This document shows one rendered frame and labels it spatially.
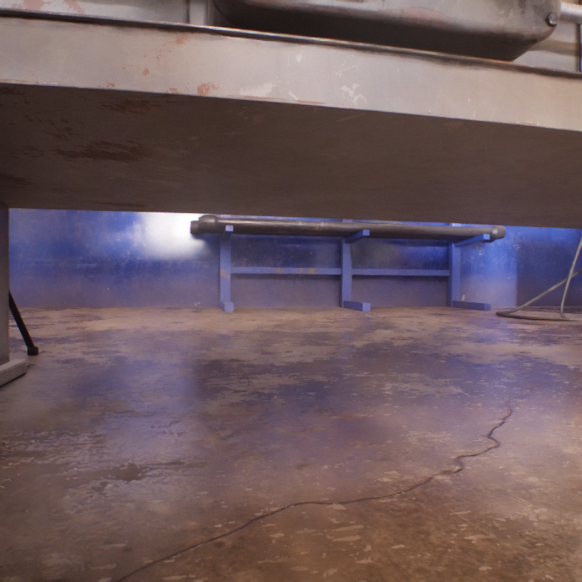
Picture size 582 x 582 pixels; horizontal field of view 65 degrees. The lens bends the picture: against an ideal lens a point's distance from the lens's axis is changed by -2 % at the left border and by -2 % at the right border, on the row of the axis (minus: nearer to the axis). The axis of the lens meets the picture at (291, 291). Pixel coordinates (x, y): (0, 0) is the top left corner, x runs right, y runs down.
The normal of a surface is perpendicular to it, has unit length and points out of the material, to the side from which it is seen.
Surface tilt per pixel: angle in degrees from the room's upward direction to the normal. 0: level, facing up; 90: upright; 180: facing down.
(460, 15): 90
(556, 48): 90
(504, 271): 90
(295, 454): 0
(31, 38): 90
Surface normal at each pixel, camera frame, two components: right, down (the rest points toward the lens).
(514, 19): 0.19, 0.03
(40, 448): 0.01, -1.00
